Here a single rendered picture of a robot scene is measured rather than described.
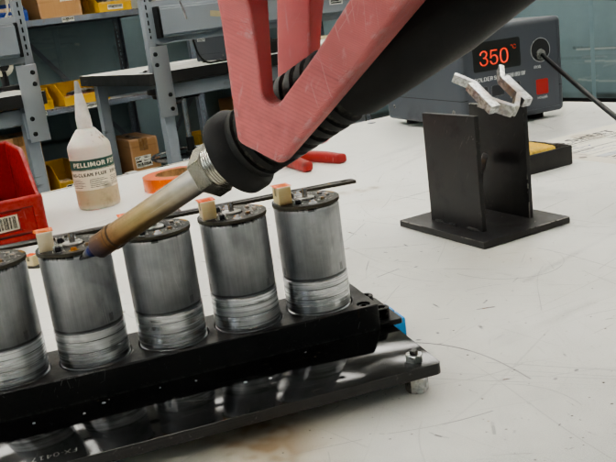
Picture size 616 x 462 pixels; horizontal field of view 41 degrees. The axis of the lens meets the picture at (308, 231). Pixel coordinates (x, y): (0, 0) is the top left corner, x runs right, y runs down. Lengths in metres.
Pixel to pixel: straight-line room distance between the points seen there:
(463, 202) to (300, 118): 0.26
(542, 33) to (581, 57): 5.11
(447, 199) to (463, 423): 0.22
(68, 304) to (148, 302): 0.03
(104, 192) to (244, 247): 0.39
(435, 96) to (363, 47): 0.64
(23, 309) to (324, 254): 0.10
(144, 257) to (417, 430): 0.11
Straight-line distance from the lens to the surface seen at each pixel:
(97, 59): 5.00
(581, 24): 5.92
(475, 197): 0.45
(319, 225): 0.30
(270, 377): 0.28
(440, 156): 0.46
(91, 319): 0.29
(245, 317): 0.30
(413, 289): 0.38
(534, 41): 0.83
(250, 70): 0.21
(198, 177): 0.23
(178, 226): 0.29
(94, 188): 0.67
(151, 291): 0.29
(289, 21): 0.23
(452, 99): 0.80
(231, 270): 0.29
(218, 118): 0.23
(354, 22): 0.19
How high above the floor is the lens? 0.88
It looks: 15 degrees down
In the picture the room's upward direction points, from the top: 8 degrees counter-clockwise
